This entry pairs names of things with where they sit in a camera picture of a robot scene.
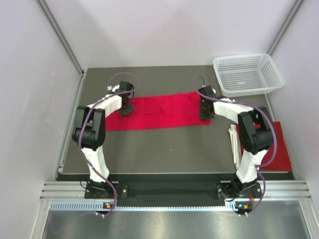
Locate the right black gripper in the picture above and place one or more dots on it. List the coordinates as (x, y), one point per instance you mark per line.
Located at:
(202, 115)

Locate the left aluminium corner post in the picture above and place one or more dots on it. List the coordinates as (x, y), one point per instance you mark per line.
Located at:
(59, 34)

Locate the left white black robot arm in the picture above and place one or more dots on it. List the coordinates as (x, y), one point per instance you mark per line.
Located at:
(89, 132)

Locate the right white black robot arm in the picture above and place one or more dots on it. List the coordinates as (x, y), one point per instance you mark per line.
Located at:
(256, 133)

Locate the bright pink-red t shirt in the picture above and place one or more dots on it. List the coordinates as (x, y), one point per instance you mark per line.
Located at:
(156, 112)

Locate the aluminium front rail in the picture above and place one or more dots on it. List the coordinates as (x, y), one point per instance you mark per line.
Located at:
(282, 190)

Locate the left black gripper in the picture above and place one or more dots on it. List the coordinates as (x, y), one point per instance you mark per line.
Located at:
(129, 110)

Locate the folded dark red t shirt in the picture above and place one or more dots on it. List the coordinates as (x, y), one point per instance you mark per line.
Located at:
(281, 161)

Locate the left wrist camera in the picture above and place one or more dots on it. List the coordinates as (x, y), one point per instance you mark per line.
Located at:
(113, 88)

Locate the aluminium corner post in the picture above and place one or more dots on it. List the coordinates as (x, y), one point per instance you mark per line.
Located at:
(297, 5)
(59, 34)

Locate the white plastic basket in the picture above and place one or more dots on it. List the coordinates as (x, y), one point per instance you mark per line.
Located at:
(247, 75)

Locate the right aluminium corner post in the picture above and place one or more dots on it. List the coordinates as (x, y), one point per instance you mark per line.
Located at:
(297, 5)

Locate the folded white t shirt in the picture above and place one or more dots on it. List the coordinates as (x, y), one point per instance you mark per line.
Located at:
(235, 145)

